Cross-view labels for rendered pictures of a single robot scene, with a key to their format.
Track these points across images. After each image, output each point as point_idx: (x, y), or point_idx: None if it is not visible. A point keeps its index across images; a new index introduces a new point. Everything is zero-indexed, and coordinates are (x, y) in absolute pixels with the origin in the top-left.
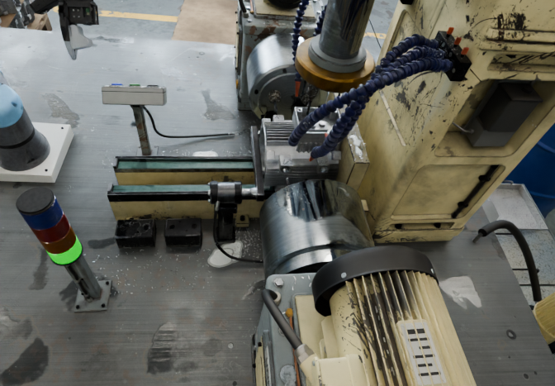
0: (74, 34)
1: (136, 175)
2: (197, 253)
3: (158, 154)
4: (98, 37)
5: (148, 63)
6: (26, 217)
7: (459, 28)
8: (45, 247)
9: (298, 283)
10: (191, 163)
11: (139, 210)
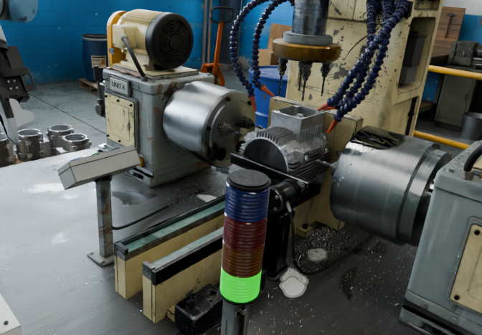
0: (16, 109)
1: (148, 255)
2: (270, 297)
3: None
4: None
5: (1, 191)
6: (257, 198)
7: None
8: (250, 265)
9: (456, 166)
10: (194, 216)
11: (183, 286)
